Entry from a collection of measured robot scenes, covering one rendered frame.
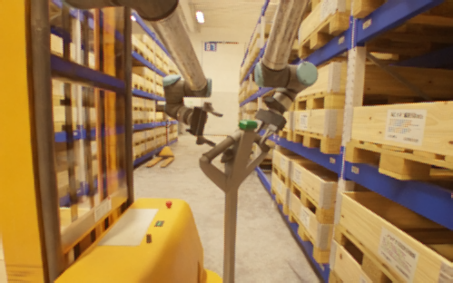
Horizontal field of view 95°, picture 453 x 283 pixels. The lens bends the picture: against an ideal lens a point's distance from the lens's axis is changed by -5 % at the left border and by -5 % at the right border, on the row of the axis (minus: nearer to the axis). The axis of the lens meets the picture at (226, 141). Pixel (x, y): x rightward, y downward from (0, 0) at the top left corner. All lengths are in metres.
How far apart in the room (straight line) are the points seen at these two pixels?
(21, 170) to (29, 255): 0.29
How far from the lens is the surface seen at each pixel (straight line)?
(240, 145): 0.84
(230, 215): 0.97
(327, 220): 1.98
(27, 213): 0.96
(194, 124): 1.01
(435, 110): 1.14
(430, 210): 1.23
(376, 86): 2.01
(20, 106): 0.90
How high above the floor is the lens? 1.44
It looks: 6 degrees down
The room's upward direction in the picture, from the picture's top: 2 degrees clockwise
